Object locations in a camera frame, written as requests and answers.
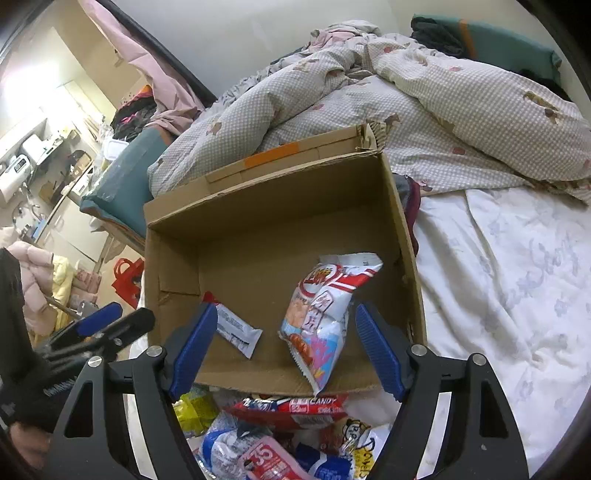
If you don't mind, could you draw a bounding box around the yellow cartoon popcorn bag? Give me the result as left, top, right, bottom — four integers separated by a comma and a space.
320, 417, 392, 479

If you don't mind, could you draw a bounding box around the blue white snack bag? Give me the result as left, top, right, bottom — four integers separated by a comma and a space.
197, 411, 271, 479

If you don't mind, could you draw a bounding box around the white red chips bag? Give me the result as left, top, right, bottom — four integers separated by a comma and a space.
279, 253, 383, 395

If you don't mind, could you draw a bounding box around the left hand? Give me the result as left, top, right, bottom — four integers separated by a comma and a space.
9, 422, 52, 470

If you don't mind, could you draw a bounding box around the red shopping bag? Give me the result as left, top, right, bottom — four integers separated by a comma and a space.
112, 258, 144, 309

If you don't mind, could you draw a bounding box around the small red white snack bar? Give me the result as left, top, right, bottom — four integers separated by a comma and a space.
202, 291, 263, 359

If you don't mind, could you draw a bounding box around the yellow green snack bag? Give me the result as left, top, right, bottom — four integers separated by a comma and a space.
173, 384, 219, 437

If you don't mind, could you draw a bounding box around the teal cushion on left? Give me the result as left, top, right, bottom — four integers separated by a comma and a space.
80, 126, 175, 242

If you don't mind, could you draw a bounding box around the brown cardboard box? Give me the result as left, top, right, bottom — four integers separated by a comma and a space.
144, 122, 426, 396

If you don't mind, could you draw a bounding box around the pink snack packet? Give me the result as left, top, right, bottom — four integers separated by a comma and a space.
238, 436, 314, 480

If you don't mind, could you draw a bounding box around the white floral bed sheet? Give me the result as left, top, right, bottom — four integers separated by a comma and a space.
414, 188, 590, 471

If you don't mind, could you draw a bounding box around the red candy bag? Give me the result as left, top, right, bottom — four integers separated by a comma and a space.
224, 394, 348, 431

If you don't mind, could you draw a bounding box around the pink hanging garment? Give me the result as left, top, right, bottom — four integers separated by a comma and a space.
79, 1, 204, 136

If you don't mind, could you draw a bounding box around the checkered floral duvet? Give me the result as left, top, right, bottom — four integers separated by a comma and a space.
147, 21, 590, 202

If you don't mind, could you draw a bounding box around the teal pillow at wall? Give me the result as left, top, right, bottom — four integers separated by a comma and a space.
411, 15, 562, 86

